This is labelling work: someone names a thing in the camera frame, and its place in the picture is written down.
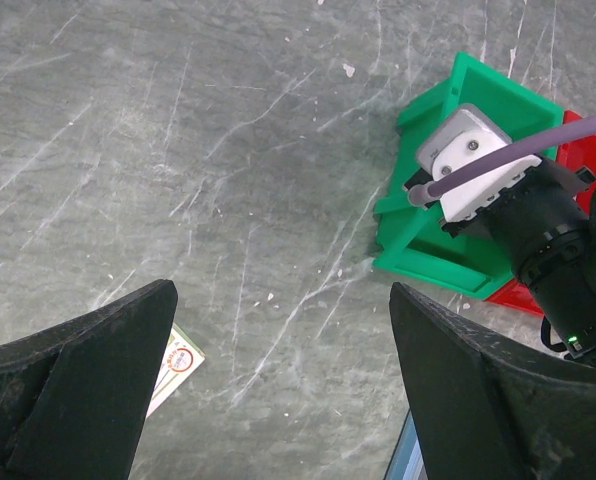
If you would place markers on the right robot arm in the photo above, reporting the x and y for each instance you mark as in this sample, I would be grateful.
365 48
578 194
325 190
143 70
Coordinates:
546 226

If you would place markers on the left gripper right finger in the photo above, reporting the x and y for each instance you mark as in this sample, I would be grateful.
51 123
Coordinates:
487 407

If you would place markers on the blue card holder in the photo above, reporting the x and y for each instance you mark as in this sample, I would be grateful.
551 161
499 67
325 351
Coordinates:
406 462

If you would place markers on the red plastic bin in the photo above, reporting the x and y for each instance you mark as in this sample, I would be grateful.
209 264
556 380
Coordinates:
575 155

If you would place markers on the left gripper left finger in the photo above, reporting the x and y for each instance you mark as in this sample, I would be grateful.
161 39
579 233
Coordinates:
74 397

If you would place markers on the green plastic bin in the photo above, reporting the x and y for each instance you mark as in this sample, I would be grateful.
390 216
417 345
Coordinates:
412 241

